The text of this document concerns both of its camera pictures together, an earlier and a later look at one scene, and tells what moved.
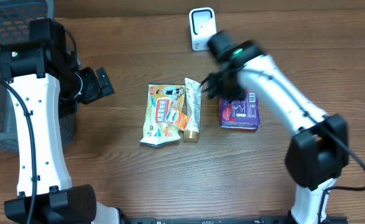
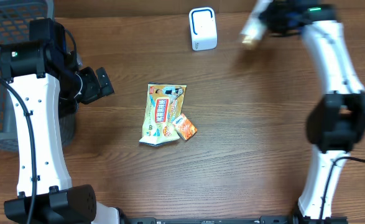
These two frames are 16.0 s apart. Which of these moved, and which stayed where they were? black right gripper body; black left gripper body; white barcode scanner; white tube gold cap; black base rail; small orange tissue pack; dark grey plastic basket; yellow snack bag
Moved: black right gripper body; small orange tissue pack; white tube gold cap
Stayed: black left gripper body; dark grey plastic basket; yellow snack bag; white barcode scanner; black base rail
